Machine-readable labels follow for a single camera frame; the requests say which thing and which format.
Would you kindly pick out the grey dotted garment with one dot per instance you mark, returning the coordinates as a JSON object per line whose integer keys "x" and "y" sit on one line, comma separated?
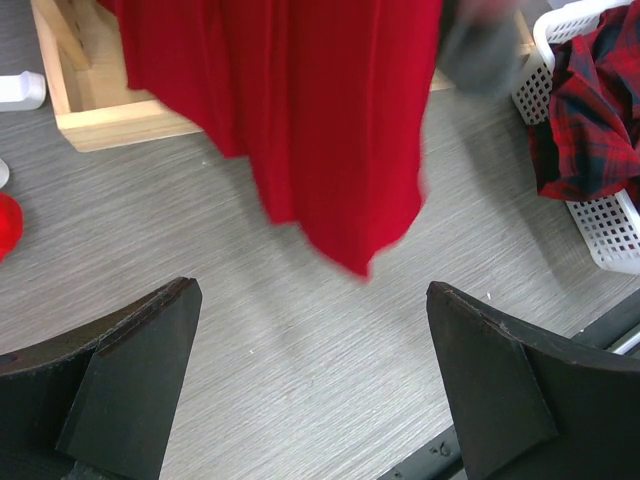
{"x": 478, "y": 48}

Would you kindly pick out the metal clothes rack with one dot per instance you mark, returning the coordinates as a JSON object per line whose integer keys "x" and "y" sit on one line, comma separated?
{"x": 22, "y": 92}

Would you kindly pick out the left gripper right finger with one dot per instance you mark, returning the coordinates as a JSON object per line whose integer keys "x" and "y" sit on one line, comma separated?
{"x": 528, "y": 403}

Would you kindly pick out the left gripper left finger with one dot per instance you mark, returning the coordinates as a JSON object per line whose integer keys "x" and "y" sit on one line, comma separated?
{"x": 98, "y": 401}

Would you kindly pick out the red plaid garment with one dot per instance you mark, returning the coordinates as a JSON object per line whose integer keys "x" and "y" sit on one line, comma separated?
{"x": 588, "y": 148}

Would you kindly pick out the wooden clothes rack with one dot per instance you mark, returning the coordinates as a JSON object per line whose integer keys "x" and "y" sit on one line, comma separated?
{"x": 126, "y": 72}

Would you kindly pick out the bright red hung garment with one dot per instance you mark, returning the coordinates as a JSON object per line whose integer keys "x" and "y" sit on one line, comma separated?
{"x": 11, "y": 225}

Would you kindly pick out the dark red skirt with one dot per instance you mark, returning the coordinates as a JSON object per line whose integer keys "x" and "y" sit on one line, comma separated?
{"x": 325, "y": 98}

